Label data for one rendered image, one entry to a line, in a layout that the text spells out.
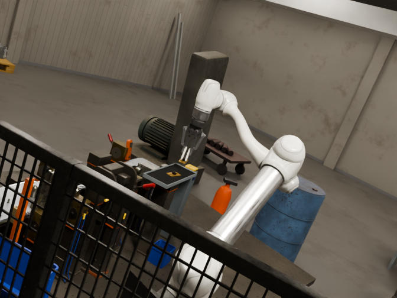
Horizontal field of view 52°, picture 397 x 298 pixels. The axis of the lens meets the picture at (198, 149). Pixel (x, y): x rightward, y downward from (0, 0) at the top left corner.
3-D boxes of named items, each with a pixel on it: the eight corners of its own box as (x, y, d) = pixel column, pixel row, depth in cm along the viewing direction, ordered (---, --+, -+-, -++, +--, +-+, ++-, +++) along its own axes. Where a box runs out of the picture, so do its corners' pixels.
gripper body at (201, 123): (207, 120, 215) (201, 136, 218) (192, 115, 216) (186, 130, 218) (205, 122, 208) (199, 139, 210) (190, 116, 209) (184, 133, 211)
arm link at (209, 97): (204, 111, 203) (218, 113, 214) (215, 82, 200) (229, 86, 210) (189, 103, 209) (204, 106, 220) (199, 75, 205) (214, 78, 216)
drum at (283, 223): (303, 263, 446) (337, 194, 425) (275, 272, 404) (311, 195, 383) (263, 234, 483) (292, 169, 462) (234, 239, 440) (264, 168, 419)
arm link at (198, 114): (196, 104, 215) (192, 115, 217) (193, 106, 207) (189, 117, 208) (212, 110, 215) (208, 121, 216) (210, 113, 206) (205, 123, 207)
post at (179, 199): (163, 230, 247) (187, 166, 237) (173, 236, 245) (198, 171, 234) (157, 234, 240) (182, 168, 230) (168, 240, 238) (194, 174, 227)
